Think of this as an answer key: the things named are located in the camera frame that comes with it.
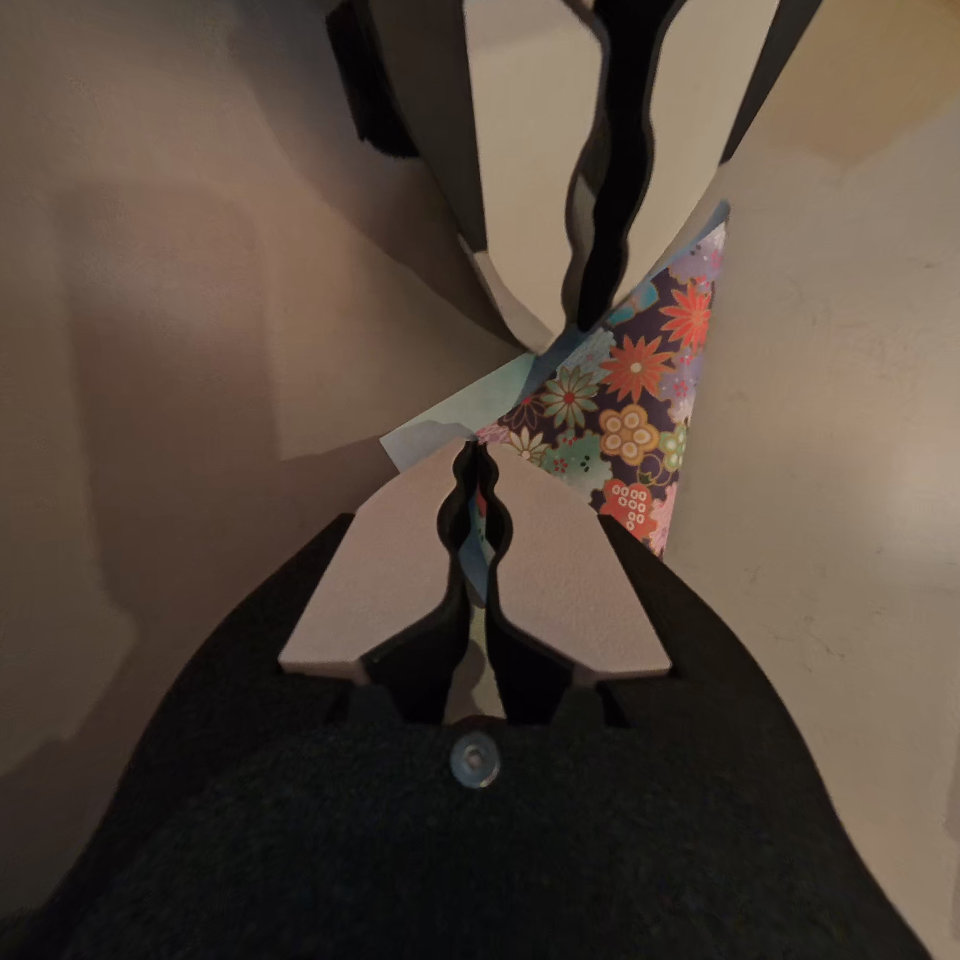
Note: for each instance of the floral origami paper blue back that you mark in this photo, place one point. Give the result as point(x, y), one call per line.
point(630, 390)

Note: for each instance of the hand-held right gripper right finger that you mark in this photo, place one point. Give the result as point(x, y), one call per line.
point(577, 592)

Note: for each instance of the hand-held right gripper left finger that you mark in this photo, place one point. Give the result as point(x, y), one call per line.
point(382, 592)

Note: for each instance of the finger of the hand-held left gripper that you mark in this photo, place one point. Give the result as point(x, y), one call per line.
point(525, 150)
point(697, 90)

